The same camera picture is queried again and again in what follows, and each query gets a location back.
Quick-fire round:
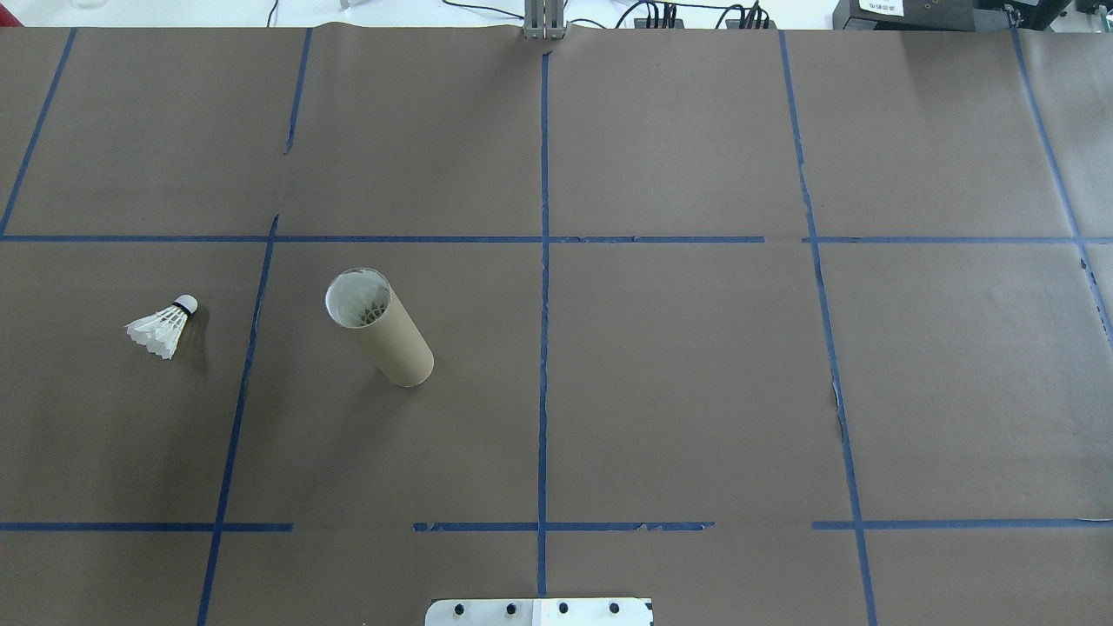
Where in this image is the white feather shuttlecock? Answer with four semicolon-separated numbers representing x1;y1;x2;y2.
335;276;390;327
124;295;199;361

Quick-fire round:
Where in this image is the brown cardboard tube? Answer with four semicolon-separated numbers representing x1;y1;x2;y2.
324;268;435;388

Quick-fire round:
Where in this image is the white metal mounting plate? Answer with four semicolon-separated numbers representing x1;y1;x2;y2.
424;597;655;626

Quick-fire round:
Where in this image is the black box with white label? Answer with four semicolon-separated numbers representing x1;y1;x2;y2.
832;0;988;32

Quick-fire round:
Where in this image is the aluminium profile post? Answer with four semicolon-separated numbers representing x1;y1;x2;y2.
523;0;567;42

